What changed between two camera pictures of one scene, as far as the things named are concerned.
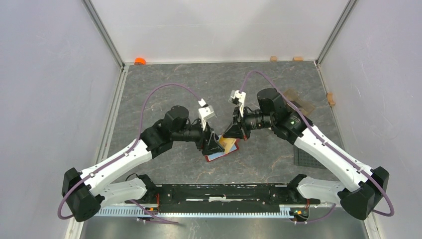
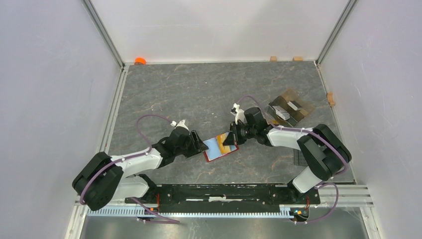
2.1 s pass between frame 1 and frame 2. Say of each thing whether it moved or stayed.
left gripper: moved
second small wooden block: stayed
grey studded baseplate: stayed
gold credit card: stayed
